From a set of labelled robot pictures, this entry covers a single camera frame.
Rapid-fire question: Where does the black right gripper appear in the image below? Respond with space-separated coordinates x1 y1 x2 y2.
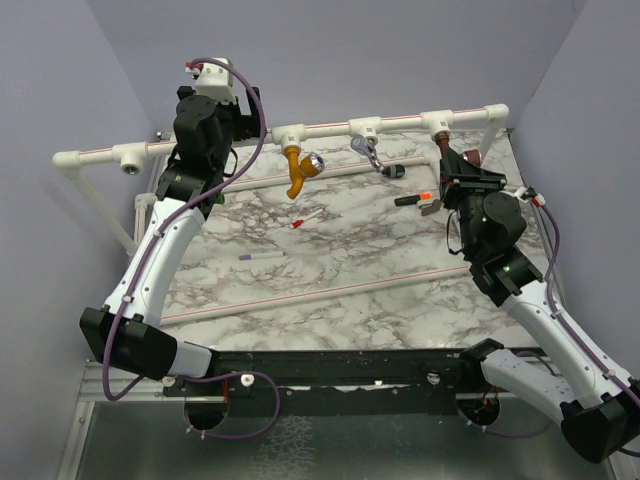
439 149 507 257

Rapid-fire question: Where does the brown water faucet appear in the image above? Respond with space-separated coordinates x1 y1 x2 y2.
432 130 482 167

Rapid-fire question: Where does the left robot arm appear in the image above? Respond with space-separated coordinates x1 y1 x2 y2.
79 87 266 395

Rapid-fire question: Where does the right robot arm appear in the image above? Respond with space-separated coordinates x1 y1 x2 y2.
440 144 639 463

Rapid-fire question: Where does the grey silver water faucet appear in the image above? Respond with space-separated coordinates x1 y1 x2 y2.
350 134 384 173

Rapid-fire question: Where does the orange water faucet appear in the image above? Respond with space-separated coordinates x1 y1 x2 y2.
283 145 325 200

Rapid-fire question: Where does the beige mini stapler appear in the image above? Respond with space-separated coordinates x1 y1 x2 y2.
419 199 442 217

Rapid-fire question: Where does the black orange highlighter marker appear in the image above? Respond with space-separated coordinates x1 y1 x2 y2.
394 192 433 207

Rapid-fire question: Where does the red white marker pen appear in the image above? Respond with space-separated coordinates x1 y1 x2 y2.
290 209 324 229

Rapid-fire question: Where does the purple white marker pen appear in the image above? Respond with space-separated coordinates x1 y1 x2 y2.
238 251 287 261

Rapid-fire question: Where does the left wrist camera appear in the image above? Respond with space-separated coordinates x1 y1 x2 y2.
185 62 237 105

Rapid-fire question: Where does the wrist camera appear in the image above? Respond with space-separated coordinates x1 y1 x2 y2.
512 186 546 208
185 62 237 105

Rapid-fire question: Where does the dark grey hose nozzle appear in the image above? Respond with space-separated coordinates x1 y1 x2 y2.
381 164 406 179

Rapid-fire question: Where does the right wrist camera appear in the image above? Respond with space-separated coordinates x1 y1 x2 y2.
512 186 546 208

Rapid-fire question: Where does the white pvc pipe frame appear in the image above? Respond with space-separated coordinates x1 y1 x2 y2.
53 104 509 326

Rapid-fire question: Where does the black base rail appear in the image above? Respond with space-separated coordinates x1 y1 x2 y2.
163 348 489 417

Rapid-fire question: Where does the aluminium table frame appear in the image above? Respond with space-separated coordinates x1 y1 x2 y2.
54 128 626 480

